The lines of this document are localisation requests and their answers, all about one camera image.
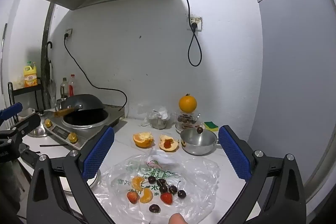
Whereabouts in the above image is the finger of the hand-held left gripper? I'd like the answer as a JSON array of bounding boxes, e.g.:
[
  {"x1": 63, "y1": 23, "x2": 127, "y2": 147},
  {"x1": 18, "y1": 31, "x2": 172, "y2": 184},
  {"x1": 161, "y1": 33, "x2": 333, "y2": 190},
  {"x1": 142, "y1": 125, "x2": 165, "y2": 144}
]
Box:
[
  {"x1": 0, "y1": 102, "x2": 24, "y2": 121},
  {"x1": 8, "y1": 113, "x2": 42, "y2": 138}
]

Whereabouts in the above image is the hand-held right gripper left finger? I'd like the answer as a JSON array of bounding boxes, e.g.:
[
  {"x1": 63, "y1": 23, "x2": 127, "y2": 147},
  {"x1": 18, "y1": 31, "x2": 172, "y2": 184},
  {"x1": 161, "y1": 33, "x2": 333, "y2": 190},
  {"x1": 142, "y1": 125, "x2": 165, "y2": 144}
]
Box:
[{"x1": 26, "y1": 125, "x2": 115, "y2": 224}]

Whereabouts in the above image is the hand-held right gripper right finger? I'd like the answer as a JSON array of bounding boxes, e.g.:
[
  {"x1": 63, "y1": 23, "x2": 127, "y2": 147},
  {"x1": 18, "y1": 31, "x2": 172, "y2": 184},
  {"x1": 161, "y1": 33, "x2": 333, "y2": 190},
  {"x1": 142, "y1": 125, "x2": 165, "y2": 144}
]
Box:
[{"x1": 218, "y1": 124, "x2": 307, "y2": 224}]

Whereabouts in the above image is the white plate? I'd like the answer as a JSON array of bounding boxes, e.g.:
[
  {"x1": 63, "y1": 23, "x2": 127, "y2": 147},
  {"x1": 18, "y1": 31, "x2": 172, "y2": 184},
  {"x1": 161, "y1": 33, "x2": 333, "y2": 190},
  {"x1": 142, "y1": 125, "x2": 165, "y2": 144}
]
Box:
[{"x1": 59, "y1": 170, "x2": 101, "y2": 194}]

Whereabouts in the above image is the tangerine segment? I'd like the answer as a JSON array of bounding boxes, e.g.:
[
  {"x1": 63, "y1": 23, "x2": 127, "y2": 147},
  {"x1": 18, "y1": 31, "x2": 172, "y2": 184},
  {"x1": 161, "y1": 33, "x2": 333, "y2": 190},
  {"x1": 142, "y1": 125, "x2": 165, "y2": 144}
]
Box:
[
  {"x1": 131, "y1": 176, "x2": 145, "y2": 191},
  {"x1": 139, "y1": 187, "x2": 154, "y2": 204}
]

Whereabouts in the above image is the clear printed plastic bag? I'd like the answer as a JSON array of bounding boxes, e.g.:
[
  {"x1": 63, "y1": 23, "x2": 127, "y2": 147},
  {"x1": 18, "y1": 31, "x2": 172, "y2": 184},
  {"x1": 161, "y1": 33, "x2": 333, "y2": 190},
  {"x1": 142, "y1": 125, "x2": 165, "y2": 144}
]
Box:
[{"x1": 93, "y1": 149, "x2": 220, "y2": 223}]

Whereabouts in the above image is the person's right hand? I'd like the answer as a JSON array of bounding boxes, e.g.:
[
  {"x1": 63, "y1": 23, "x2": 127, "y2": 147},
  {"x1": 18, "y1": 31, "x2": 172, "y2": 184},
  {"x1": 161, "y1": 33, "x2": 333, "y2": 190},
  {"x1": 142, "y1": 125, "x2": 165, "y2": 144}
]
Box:
[{"x1": 169, "y1": 213, "x2": 189, "y2": 224}]

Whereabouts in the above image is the large steel wok lid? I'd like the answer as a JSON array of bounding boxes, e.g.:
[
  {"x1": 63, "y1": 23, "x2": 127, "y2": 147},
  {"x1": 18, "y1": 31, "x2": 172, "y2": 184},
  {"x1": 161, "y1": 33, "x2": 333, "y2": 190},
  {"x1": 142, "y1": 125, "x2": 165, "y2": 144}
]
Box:
[{"x1": 26, "y1": 115, "x2": 49, "y2": 138}]

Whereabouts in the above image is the steel induction cooker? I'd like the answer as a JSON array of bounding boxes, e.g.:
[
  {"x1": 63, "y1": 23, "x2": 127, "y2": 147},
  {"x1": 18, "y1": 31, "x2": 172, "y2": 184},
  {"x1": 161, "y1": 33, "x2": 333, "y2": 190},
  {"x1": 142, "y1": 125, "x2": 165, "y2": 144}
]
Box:
[{"x1": 43, "y1": 105, "x2": 126, "y2": 150}]

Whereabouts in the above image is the black pouch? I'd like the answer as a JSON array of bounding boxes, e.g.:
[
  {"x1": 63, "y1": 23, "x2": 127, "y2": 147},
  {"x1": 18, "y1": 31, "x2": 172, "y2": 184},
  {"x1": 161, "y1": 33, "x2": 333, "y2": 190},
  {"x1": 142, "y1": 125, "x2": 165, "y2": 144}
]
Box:
[{"x1": 18, "y1": 144, "x2": 41, "y2": 167}]

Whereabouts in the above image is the black metal rack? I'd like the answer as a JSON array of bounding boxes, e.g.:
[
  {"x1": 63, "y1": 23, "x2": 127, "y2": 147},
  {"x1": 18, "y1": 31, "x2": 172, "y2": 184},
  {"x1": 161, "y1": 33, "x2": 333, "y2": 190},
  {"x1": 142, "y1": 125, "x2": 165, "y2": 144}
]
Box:
[{"x1": 7, "y1": 77, "x2": 44, "y2": 114}]

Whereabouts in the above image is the clear plastic packet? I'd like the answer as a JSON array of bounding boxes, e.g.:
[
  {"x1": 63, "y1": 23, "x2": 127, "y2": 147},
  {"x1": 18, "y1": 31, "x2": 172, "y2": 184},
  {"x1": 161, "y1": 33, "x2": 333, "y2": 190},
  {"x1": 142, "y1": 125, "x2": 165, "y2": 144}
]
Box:
[{"x1": 12, "y1": 74, "x2": 25, "y2": 89}]

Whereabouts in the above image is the yellow green sponge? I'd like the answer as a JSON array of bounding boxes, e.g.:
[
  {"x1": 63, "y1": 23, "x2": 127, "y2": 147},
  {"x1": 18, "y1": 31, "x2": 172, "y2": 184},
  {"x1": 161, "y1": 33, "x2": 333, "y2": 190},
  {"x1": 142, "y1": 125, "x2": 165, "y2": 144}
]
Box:
[{"x1": 204, "y1": 121, "x2": 219, "y2": 132}]

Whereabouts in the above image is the yellow detergent bottle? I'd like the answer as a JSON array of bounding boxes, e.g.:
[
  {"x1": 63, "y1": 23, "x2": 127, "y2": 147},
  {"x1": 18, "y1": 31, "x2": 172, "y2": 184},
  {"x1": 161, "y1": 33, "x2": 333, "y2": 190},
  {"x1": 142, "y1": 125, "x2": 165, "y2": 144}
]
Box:
[{"x1": 24, "y1": 61, "x2": 38, "y2": 88}]

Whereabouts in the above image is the small pot lid with knob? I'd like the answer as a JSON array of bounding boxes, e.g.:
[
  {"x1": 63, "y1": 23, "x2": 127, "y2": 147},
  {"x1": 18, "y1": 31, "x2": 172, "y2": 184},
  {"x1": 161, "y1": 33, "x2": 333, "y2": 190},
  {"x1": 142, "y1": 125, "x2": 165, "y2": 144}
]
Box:
[{"x1": 180, "y1": 126, "x2": 218, "y2": 147}]

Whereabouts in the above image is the half peeled orange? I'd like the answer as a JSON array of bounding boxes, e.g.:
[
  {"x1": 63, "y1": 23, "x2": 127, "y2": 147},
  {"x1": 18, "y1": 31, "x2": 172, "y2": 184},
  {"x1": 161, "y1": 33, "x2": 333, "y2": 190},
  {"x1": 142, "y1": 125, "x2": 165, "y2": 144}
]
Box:
[{"x1": 133, "y1": 132, "x2": 154, "y2": 148}]

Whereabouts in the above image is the clear oil bottle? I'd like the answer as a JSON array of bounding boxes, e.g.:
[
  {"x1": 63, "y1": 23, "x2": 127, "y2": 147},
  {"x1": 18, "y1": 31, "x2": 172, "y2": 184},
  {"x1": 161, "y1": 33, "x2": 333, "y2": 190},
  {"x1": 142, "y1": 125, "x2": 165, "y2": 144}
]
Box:
[{"x1": 60, "y1": 77, "x2": 69, "y2": 99}]

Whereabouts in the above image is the black umbrella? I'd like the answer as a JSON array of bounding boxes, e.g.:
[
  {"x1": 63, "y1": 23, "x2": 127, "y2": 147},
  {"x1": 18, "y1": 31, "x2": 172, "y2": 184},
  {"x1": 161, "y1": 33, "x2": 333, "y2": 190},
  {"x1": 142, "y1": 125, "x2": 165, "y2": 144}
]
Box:
[{"x1": 42, "y1": 41, "x2": 57, "y2": 109}]

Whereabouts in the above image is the white dish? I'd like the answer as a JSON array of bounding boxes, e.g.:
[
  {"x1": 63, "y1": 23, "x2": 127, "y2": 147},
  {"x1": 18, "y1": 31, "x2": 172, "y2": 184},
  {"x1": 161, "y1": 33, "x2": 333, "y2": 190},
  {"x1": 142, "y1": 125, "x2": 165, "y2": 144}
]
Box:
[{"x1": 175, "y1": 123, "x2": 200, "y2": 134}]

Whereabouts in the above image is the orange peel piece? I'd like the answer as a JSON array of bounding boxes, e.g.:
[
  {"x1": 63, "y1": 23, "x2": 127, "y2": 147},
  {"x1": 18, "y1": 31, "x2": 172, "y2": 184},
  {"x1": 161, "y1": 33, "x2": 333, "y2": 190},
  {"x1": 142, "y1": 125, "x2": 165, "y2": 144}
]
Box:
[{"x1": 159, "y1": 134, "x2": 179, "y2": 152}]

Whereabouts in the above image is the whole orange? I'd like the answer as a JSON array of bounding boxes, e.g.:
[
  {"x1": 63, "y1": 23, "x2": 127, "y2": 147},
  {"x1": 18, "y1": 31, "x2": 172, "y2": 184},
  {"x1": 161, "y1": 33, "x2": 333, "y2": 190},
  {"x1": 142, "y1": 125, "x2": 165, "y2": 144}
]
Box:
[{"x1": 179, "y1": 93, "x2": 197, "y2": 113}]

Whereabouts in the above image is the crumpled clear wrap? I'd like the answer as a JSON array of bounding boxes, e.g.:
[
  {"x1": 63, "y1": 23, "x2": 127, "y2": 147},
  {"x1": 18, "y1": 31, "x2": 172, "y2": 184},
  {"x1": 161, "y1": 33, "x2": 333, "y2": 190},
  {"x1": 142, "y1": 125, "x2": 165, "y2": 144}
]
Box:
[{"x1": 140, "y1": 106, "x2": 171, "y2": 130}]

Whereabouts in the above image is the black wok with wooden handle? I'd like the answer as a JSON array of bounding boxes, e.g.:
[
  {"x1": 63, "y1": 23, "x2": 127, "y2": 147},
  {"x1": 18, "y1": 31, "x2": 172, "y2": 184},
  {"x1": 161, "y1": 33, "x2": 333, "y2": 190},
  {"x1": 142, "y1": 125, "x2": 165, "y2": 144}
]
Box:
[{"x1": 54, "y1": 94, "x2": 105, "y2": 117}]

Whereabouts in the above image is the black cooker power cable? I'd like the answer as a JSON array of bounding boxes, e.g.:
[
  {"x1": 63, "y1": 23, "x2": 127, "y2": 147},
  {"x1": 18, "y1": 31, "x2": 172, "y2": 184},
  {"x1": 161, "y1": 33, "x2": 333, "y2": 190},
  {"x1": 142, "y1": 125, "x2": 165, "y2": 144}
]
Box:
[{"x1": 64, "y1": 34, "x2": 128, "y2": 114}]

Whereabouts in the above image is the dark grey wall pipe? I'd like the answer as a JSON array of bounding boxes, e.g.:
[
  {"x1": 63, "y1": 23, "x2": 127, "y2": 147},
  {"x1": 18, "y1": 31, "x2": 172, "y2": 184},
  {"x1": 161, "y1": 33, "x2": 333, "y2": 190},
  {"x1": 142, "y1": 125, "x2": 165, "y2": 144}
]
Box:
[{"x1": 41, "y1": 2, "x2": 55, "y2": 79}]

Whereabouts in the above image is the black range hood cable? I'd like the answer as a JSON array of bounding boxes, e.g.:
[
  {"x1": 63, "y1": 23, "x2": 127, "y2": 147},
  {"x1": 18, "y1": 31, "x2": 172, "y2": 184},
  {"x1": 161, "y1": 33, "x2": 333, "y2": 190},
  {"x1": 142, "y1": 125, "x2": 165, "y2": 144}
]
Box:
[{"x1": 173, "y1": 0, "x2": 202, "y2": 67}]

